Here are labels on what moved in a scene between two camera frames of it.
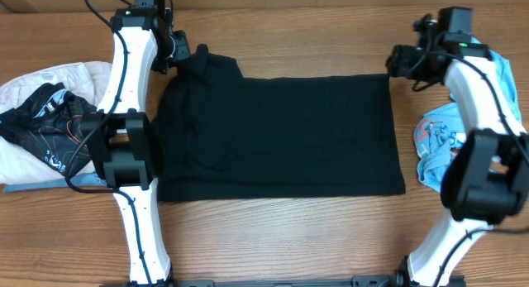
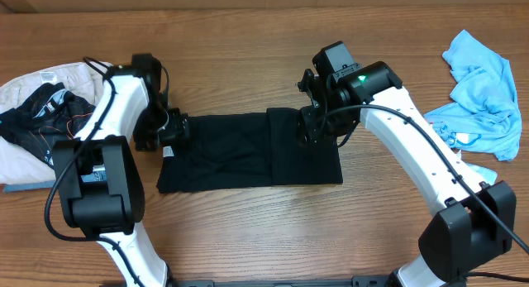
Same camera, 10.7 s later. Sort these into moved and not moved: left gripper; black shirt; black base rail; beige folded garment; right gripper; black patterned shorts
Moved: left gripper; right gripper; black shirt
Not moved: black patterned shorts; beige folded garment; black base rail
